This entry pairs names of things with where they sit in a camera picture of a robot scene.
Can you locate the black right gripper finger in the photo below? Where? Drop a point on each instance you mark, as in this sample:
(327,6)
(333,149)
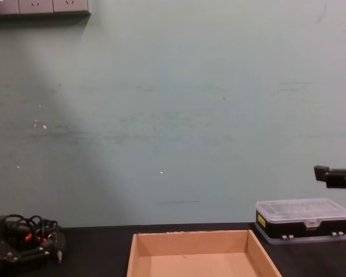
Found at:
(338,179)

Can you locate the grey wall socket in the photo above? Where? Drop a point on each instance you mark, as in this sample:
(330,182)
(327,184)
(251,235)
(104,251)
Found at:
(70,5)
(36,5)

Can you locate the black table cloth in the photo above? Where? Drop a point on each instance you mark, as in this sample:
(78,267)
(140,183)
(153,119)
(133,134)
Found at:
(98,254)

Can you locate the shallow brown cardboard tray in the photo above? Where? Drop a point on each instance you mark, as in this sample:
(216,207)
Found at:
(196,264)

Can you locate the clear plastic case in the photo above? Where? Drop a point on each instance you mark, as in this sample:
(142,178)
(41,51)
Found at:
(302,213)

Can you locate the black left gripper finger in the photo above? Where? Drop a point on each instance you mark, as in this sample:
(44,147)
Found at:
(34,253)
(0,245)

